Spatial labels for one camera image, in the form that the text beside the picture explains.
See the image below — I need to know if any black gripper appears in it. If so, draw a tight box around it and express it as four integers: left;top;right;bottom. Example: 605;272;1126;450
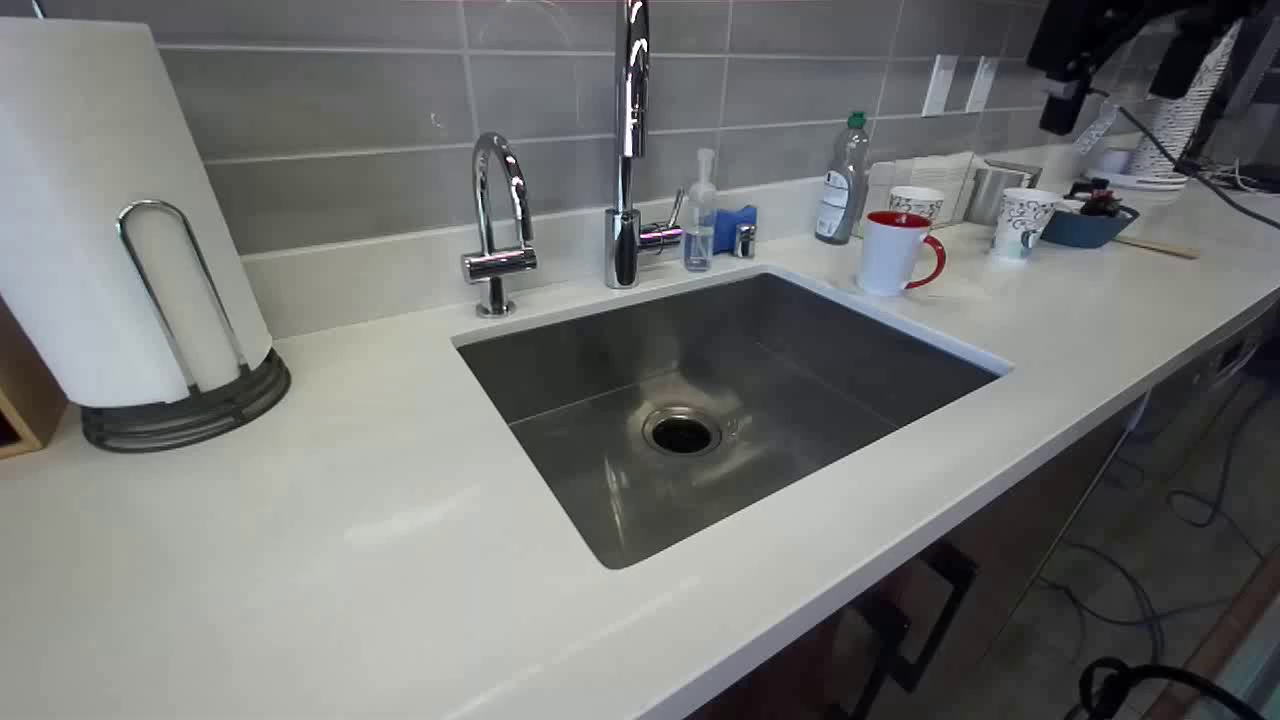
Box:
1025;0;1137;137

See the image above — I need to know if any white and red mug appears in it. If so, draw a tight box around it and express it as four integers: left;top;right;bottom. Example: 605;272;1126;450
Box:
856;207;952;300

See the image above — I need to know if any stainless steel sink basin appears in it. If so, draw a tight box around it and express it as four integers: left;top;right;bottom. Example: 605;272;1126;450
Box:
454;269;1005;571

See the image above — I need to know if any round metal sink drain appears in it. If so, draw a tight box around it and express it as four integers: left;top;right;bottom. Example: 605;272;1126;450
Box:
642;398;726;461

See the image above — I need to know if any white countertop rack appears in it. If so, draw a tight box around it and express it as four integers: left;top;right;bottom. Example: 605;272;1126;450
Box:
962;157;1048;227

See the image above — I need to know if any blue bowl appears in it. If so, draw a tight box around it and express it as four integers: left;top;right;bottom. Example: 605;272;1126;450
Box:
1042;194;1144;252

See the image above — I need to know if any white patterned cup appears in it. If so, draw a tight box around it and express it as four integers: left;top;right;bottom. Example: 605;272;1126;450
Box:
991;184;1063;262

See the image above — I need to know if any thin wooden stick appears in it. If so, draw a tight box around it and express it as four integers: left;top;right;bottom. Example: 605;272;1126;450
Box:
1115;237;1199;262

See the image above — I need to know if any dish soap bottle green cap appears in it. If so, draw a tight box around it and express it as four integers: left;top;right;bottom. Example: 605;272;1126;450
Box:
811;107;874;249

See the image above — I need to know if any blue sponge holder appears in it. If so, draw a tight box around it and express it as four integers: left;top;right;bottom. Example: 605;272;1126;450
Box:
713;199;759;262

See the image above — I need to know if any clear soap pump bottle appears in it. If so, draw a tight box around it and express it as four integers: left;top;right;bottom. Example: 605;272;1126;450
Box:
676;143;722;277

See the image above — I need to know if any tall chrome faucet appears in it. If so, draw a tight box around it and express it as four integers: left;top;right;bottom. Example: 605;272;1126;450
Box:
599;0;657;292

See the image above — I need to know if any dark wood base cabinet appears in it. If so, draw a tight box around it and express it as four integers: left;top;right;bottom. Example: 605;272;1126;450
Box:
694;300;1280;720

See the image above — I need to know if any small curved chrome faucet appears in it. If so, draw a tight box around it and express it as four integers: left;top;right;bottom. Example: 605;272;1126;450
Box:
461;128;546;321

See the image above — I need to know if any metal paper towel holder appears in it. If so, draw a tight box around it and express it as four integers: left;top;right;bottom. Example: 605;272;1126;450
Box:
77;194;296;457

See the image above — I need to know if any white paper towel roll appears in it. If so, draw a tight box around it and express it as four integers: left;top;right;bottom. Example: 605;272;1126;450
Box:
0;15;277;411

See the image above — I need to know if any wooden box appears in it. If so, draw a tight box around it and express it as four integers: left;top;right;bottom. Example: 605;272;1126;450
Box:
0;294;72;464

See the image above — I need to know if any white wall outlet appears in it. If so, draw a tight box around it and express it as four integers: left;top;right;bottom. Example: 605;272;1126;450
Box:
962;52;1000;114
920;52;962;121

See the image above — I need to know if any black cabinet handle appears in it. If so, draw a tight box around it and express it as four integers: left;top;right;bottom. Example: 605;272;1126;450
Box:
833;536;986;720

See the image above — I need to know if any black cable loop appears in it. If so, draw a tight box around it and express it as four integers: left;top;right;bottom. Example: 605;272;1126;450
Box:
1076;651;1265;720

